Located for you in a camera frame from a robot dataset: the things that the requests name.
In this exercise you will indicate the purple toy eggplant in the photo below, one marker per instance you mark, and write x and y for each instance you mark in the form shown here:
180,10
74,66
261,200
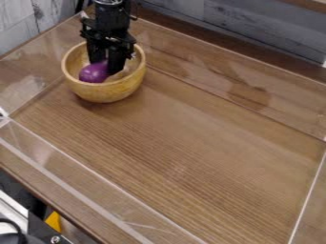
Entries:
93,73

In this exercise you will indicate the brown wooden bowl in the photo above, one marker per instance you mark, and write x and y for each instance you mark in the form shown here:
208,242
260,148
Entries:
117,86

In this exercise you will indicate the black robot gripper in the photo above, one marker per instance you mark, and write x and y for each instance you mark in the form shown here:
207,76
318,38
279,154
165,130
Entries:
105,33

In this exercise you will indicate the black device with yellow sticker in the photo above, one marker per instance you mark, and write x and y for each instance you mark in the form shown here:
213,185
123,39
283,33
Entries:
44,231

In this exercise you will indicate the clear acrylic tray wall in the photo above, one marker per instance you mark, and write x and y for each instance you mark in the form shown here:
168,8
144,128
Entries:
208,158

